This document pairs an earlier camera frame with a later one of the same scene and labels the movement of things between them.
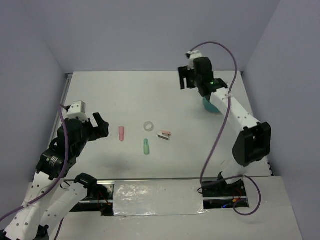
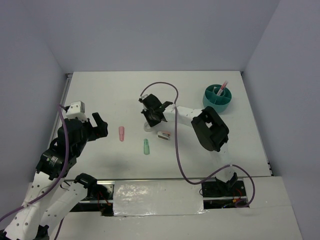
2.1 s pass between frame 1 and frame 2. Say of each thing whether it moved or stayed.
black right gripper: moved
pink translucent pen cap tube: stayed
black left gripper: stayed
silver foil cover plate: stayed
